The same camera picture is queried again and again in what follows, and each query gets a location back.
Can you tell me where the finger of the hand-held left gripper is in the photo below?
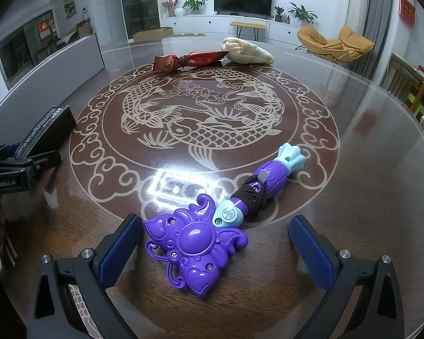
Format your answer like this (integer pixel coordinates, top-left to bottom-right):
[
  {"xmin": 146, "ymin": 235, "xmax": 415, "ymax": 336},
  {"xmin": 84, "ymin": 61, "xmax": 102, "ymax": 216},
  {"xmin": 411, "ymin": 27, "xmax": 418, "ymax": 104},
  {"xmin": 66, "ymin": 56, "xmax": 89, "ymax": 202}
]
[
  {"xmin": 0, "ymin": 142, "xmax": 25, "ymax": 160},
  {"xmin": 23, "ymin": 150, "xmax": 62, "ymax": 181}
]

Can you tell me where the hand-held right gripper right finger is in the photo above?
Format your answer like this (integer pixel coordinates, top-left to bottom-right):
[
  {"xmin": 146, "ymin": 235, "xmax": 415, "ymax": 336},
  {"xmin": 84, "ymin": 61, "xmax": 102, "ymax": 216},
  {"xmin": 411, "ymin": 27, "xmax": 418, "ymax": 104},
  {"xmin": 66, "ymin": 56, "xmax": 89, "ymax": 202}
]
[{"xmin": 288, "ymin": 215, "xmax": 407, "ymax": 339}]

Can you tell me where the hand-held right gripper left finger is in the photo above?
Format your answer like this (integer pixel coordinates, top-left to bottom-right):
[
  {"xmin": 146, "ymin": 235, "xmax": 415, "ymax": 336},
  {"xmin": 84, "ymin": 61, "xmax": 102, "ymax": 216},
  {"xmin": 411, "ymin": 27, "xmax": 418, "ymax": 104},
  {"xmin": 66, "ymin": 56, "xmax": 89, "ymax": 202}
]
[{"xmin": 28, "ymin": 214, "xmax": 144, "ymax": 339}]

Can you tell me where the black rectangular box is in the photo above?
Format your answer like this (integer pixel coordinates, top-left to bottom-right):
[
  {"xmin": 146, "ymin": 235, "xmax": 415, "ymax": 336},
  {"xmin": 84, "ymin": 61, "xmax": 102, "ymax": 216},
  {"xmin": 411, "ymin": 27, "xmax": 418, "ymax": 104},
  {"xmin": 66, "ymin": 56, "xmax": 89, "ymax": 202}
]
[{"xmin": 16, "ymin": 105, "xmax": 77, "ymax": 160}]

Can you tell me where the purple toy wand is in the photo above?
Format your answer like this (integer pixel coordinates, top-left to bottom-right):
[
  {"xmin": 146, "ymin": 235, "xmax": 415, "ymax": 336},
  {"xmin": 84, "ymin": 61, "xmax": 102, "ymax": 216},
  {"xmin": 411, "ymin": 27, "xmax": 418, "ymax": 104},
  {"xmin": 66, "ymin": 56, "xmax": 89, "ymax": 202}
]
[{"xmin": 143, "ymin": 142, "xmax": 307, "ymax": 299}]

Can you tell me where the brown patterned glass desktop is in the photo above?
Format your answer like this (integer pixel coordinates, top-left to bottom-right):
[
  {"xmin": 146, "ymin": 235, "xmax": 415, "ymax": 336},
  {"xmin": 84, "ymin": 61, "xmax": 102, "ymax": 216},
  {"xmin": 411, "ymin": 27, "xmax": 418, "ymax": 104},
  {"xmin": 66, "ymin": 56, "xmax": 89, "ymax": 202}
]
[{"xmin": 0, "ymin": 33, "xmax": 424, "ymax": 339}]

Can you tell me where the grey curved panel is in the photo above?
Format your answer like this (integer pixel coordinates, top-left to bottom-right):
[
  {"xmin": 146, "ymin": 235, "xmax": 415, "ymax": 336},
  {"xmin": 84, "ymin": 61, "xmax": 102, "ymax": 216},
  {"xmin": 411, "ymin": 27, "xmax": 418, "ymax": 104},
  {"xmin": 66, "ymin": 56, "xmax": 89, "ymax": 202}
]
[{"xmin": 0, "ymin": 33, "xmax": 105, "ymax": 121}]

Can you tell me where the red window poster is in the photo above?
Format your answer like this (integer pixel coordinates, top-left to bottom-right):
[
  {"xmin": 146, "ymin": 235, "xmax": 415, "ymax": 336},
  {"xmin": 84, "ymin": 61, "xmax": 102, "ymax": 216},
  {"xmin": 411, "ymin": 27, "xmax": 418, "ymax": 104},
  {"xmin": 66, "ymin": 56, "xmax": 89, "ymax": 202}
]
[{"xmin": 38, "ymin": 21, "xmax": 52, "ymax": 42}]

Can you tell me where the open cardboard box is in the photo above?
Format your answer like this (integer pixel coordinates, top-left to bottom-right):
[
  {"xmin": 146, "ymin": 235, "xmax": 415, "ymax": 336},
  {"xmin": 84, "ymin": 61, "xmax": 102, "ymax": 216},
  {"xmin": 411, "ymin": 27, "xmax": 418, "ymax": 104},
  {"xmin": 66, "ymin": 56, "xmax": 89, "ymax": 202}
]
[{"xmin": 133, "ymin": 26, "xmax": 174, "ymax": 42}]

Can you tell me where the red foil snack packet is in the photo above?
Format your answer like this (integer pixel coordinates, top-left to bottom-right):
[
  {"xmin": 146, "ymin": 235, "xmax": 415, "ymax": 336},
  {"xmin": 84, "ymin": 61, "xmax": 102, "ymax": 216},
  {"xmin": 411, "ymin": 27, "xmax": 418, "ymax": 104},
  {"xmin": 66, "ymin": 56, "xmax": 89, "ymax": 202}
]
[{"xmin": 153, "ymin": 50, "xmax": 229, "ymax": 73}]

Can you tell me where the dark glass cabinet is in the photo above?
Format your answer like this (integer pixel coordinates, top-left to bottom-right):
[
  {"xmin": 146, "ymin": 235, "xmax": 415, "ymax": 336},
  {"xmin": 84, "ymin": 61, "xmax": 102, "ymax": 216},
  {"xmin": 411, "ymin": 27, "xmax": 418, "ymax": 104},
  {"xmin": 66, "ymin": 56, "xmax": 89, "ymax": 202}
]
[{"xmin": 119, "ymin": 0, "xmax": 162, "ymax": 40}]

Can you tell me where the wooden dining chair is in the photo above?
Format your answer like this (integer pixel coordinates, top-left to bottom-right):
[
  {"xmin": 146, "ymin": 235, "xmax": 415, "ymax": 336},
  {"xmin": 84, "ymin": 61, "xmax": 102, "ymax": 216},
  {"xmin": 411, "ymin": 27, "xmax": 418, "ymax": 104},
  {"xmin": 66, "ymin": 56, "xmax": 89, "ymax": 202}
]
[{"xmin": 388, "ymin": 53, "xmax": 424, "ymax": 114}]

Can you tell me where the red flower vase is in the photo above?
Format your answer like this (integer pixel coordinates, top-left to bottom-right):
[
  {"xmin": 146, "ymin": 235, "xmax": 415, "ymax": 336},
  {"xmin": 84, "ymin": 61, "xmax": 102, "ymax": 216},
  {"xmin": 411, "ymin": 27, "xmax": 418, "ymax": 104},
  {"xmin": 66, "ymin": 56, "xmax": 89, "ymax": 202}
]
[{"xmin": 162, "ymin": 0, "xmax": 181, "ymax": 18}]

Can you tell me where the orange lounge chair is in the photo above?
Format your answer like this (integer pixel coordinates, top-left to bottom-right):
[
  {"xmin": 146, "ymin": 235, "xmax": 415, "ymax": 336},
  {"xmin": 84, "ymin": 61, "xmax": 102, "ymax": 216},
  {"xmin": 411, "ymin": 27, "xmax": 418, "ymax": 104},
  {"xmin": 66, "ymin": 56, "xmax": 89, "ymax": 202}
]
[{"xmin": 296, "ymin": 25, "xmax": 375, "ymax": 65}]

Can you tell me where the green potted plant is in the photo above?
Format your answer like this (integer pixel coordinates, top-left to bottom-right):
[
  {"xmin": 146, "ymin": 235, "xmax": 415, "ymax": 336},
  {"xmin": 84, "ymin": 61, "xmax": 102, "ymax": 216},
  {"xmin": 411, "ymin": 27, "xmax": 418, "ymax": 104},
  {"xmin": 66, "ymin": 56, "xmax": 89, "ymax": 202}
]
[{"xmin": 182, "ymin": 0, "xmax": 208, "ymax": 16}]

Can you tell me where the white television cabinet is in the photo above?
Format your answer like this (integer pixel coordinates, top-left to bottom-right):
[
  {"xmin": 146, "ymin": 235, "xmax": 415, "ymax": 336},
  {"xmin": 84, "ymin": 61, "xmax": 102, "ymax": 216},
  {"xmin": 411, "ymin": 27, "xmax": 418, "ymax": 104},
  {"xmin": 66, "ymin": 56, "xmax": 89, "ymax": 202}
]
[{"xmin": 162, "ymin": 14, "xmax": 305, "ymax": 43}]

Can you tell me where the wooden bench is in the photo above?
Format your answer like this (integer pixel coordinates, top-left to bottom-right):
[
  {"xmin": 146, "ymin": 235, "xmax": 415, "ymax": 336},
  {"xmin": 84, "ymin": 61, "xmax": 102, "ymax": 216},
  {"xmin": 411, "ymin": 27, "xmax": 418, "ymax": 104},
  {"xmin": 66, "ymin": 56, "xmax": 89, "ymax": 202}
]
[{"xmin": 230, "ymin": 21, "xmax": 267, "ymax": 43}]

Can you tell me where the grey curtain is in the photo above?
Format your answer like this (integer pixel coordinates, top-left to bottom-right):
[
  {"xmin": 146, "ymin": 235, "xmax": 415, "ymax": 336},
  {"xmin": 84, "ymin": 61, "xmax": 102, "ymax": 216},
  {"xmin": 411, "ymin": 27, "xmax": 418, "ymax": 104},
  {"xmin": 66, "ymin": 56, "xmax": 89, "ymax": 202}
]
[{"xmin": 360, "ymin": 0, "xmax": 401, "ymax": 79}]

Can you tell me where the leafy potted plant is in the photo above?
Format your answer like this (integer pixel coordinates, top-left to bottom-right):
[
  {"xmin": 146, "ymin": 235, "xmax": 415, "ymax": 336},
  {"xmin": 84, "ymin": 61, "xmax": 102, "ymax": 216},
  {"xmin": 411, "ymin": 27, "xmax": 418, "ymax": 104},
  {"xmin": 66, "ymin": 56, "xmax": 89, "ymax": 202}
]
[{"xmin": 287, "ymin": 2, "xmax": 318, "ymax": 25}]

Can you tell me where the white standing air conditioner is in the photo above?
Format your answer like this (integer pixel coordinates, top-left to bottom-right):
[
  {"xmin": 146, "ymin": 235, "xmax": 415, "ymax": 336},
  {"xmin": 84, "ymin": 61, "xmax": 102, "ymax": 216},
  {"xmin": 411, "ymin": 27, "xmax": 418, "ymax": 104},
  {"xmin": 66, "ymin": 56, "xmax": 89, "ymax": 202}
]
[{"xmin": 344, "ymin": 0, "xmax": 372, "ymax": 43}]

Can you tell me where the black flat television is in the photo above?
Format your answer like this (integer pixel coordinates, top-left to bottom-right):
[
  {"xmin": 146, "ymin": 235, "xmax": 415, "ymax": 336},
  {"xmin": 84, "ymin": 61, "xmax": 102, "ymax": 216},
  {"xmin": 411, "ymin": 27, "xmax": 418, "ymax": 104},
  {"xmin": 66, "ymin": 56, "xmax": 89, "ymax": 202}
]
[{"xmin": 213, "ymin": 0, "xmax": 274, "ymax": 18}]

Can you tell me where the brown hair tie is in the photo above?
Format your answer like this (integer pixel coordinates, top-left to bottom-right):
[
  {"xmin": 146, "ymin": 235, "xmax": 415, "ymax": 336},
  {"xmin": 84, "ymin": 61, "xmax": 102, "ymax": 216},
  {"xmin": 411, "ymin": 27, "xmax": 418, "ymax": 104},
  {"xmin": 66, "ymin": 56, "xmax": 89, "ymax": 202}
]
[{"xmin": 231, "ymin": 174, "xmax": 268, "ymax": 220}]

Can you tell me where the red wall hanging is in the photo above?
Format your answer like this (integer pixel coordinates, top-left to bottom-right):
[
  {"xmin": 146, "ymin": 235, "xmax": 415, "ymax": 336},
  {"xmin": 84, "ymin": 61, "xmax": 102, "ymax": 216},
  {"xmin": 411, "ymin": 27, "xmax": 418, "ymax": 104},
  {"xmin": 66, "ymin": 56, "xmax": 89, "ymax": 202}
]
[{"xmin": 399, "ymin": 0, "xmax": 416, "ymax": 27}]

